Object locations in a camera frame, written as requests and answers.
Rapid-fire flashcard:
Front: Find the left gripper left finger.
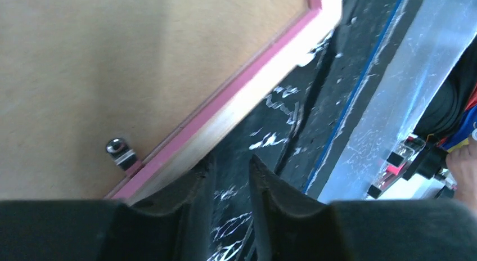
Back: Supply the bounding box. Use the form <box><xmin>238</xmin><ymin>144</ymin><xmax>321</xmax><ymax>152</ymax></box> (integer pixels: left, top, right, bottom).
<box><xmin>1</xmin><ymin>155</ymin><xmax>217</xmax><ymax>260</ymax></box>

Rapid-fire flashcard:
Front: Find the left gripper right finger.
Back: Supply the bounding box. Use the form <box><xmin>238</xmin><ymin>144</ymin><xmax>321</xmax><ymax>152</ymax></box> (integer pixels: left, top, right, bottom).
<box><xmin>249</xmin><ymin>155</ymin><xmax>476</xmax><ymax>260</ymax></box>

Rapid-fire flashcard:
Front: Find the pink wooden picture frame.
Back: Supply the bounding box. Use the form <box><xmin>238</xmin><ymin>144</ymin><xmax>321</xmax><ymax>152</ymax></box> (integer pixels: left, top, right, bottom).
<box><xmin>107</xmin><ymin>0</ymin><xmax>343</xmax><ymax>203</ymax></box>

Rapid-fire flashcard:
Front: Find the brown backing board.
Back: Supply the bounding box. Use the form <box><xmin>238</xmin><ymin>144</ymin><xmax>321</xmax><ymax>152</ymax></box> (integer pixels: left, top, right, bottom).
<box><xmin>1</xmin><ymin>0</ymin><xmax>307</xmax><ymax>199</ymax></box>

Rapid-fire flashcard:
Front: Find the person's hand at edge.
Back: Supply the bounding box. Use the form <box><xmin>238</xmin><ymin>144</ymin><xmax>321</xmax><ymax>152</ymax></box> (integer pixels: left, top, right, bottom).
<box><xmin>446</xmin><ymin>135</ymin><xmax>476</xmax><ymax>214</ymax></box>

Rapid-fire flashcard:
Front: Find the metal frame retaining clip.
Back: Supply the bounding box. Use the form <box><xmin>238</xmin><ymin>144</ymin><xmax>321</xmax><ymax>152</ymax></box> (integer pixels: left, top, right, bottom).
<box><xmin>105</xmin><ymin>138</ymin><xmax>143</xmax><ymax>178</ymax></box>

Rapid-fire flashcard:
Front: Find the aluminium rail front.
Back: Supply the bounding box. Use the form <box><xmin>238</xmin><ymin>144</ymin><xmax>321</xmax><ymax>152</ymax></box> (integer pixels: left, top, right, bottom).
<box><xmin>304</xmin><ymin>0</ymin><xmax>476</xmax><ymax>203</ymax></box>

